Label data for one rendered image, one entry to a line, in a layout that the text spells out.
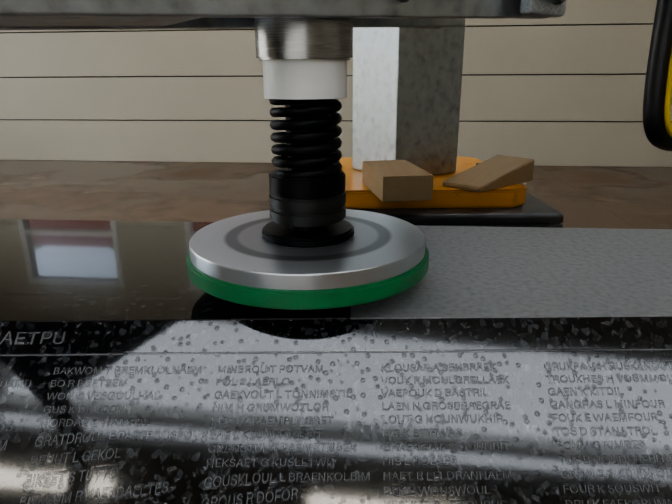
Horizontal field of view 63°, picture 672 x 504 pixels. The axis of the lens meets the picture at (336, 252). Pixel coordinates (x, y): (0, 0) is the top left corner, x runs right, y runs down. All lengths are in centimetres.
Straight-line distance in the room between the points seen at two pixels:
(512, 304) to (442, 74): 92
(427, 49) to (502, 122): 534
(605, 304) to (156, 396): 37
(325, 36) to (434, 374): 27
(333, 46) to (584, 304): 30
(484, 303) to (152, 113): 675
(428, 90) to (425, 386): 97
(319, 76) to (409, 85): 84
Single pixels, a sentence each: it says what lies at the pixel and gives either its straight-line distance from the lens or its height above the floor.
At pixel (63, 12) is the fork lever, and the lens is 36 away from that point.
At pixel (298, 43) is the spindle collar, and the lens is 45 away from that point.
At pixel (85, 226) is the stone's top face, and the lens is 78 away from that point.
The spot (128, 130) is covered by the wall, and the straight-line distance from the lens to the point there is 728.
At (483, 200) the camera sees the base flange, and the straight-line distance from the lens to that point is 122.
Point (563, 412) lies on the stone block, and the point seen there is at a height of 77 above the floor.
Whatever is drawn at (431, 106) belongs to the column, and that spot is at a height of 94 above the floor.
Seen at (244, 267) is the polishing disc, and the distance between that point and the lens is 42.
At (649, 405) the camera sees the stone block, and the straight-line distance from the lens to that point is 49.
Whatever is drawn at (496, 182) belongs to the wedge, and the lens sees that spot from 122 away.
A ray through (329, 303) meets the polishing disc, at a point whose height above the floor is 85.
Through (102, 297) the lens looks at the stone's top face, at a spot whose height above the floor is 83.
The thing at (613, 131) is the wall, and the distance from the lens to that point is 696.
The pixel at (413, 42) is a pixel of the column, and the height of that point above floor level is 108.
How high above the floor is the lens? 102
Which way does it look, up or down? 18 degrees down
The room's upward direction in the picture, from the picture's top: straight up
